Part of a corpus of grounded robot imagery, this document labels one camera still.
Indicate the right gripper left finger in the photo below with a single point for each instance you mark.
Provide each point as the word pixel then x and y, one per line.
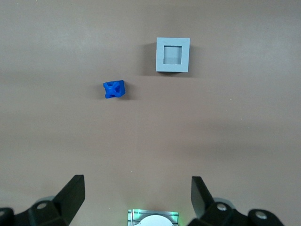
pixel 58 209

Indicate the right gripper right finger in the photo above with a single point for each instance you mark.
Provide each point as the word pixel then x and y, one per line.
pixel 211 212

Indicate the blue plastic part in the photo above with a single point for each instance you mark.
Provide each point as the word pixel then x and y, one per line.
pixel 114 89

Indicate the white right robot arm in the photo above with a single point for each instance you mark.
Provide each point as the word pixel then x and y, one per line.
pixel 155 221

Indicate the gray square base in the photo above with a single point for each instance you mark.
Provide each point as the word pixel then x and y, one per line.
pixel 160 58

